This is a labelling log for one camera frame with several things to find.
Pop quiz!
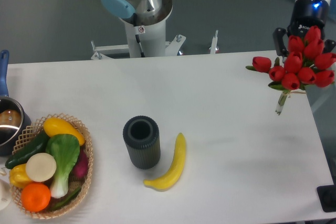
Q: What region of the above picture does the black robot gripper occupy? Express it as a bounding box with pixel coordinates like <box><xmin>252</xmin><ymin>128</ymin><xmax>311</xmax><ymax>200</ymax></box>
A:
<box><xmin>272</xmin><ymin>0</ymin><xmax>336</xmax><ymax>56</ymax></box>

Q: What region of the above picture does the red tulip bouquet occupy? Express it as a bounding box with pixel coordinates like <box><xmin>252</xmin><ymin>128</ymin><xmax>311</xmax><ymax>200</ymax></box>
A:
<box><xmin>246</xmin><ymin>25</ymin><xmax>335</xmax><ymax>115</ymax></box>

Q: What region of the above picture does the black device at right edge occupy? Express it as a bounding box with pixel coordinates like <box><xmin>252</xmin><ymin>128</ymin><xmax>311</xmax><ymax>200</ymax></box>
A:
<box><xmin>317</xmin><ymin>185</ymin><xmax>336</xmax><ymax>212</ymax></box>

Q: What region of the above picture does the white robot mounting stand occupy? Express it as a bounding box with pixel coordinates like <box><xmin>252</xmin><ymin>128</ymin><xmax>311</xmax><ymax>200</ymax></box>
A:
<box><xmin>90</xmin><ymin>19</ymin><xmax>219</xmax><ymax>60</ymax></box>

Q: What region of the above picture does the dark grey ribbed vase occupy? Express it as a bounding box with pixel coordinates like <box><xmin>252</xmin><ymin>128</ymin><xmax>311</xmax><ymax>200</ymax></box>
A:
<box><xmin>123</xmin><ymin>115</ymin><xmax>161</xmax><ymax>169</ymax></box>

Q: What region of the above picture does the yellow banana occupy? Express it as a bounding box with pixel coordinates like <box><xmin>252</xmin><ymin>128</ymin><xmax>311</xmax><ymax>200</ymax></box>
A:
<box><xmin>143</xmin><ymin>133</ymin><xmax>186</xmax><ymax>191</ymax></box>

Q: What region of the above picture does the purple sweet potato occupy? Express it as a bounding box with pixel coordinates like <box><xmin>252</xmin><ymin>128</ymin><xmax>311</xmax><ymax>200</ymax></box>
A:
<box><xmin>72</xmin><ymin>149</ymin><xmax>89</xmax><ymax>179</ymax></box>

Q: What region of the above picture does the green bok choy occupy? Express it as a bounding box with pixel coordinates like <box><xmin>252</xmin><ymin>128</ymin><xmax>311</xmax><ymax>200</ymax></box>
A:
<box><xmin>46</xmin><ymin>134</ymin><xmax>80</xmax><ymax>198</ymax></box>

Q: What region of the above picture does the yellow squash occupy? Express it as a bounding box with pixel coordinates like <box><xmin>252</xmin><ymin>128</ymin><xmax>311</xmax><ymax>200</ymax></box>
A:
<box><xmin>43</xmin><ymin>118</ymin><xmax>85</xmax><ymax>146</ymax></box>

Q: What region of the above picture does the woven wicker basket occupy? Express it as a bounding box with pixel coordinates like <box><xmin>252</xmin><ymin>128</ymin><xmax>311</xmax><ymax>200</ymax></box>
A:
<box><xmin>10</xmin><ymin>113</ymin><xmax>93</xmax><ymax>219</ymax></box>

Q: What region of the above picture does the green cucumber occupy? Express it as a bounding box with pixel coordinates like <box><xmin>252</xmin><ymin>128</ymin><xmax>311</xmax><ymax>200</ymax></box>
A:
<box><xmin>5</xmin><ymin>130</ymin><xmax>50</xmax><ymax>169</ymax></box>

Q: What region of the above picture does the white round onion slice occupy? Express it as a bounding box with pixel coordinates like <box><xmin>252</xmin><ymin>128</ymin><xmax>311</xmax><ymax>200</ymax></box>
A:
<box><xmin>25</xmin><ymin>153</ymin><xmax>57</xmax><ymax>182</ymax></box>

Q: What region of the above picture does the green chili pepper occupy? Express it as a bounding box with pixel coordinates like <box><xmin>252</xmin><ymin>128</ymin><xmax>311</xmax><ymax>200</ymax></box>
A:
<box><xmin>49</xmin><ymin>187</ymin><xmax>81</xmax><ymax>211</ymax></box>

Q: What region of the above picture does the orange fruit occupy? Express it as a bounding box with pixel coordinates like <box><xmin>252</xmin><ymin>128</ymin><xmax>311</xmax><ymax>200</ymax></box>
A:
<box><xmin>20</xmin><ymin>183</ymin><xmax>51</xmax><ymax>212</ymax></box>

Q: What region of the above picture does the yellow bell pepper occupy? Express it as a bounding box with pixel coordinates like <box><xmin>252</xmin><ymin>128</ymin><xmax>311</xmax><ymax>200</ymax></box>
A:
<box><xmin>9</xmin><ymin>164</ymin><xmax>33</xmax><ymax>189</ymax></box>

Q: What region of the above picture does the white object at left edge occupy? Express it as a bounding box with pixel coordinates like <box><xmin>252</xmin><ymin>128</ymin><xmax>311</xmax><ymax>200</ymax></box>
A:
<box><xmin>0</xmin><ymin>168</ymin><xmax>12</xmax><ymax>210</ymax></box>

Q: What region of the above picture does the blue saucepan with handle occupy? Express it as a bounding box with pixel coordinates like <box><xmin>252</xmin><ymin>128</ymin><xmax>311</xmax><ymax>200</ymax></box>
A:
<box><xmin>1</xmin><ymin>50</ymin><xmax>31</xmax><ymax>156</ymax></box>

